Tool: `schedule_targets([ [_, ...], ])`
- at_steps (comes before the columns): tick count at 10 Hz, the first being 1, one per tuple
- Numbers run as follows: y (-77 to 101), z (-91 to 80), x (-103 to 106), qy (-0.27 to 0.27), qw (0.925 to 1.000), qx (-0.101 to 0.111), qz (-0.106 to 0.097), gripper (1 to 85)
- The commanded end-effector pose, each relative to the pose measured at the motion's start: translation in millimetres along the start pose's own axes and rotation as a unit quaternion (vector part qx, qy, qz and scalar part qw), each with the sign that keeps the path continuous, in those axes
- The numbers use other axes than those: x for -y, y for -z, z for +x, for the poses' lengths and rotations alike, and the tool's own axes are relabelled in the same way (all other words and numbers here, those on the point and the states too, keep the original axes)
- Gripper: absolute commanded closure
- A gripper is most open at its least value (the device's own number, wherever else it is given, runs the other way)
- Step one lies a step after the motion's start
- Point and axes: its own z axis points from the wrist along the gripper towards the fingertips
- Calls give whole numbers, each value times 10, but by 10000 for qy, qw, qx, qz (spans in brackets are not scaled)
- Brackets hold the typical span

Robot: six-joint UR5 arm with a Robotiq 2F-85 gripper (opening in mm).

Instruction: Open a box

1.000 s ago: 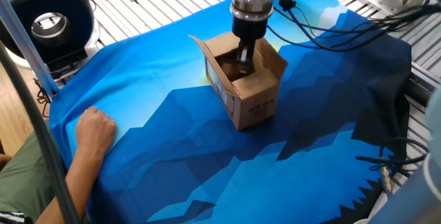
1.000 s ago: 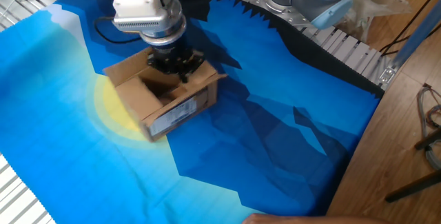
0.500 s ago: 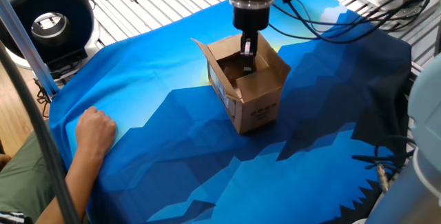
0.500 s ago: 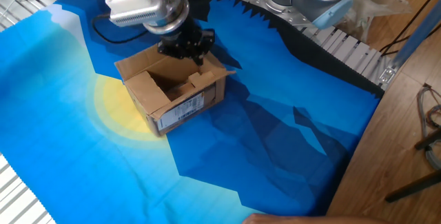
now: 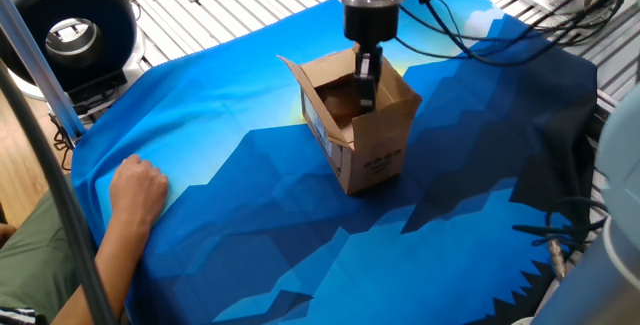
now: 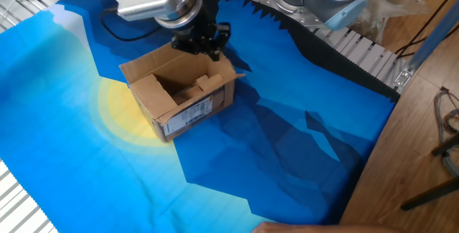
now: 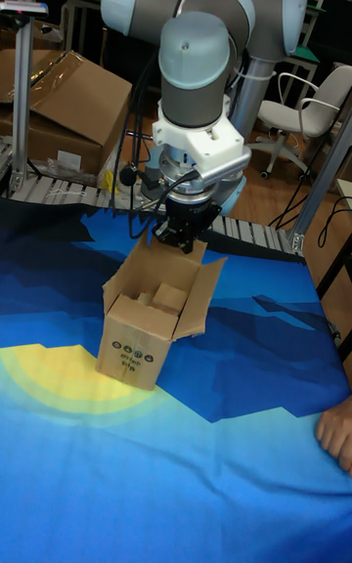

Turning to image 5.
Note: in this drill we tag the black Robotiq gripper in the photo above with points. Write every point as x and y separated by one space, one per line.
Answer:
371 25

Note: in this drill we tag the bare person hand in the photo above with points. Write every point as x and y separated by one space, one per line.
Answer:
137 190

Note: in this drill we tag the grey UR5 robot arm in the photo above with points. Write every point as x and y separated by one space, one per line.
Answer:
622 165

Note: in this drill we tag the brown cardboard box with label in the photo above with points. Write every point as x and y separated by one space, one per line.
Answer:
375 155

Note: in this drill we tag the striped shirt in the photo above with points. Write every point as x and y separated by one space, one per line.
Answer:
12 316

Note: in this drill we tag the aluminium frame post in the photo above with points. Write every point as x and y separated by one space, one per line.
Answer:
40 60

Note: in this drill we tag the bare person forearm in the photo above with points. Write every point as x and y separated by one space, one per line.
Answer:
107 275

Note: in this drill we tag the black frame rail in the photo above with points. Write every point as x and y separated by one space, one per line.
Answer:
602 115

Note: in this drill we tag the green shorts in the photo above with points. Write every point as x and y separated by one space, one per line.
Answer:
35 260

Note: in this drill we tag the blue mountain print cloth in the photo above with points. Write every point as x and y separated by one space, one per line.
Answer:
300 245

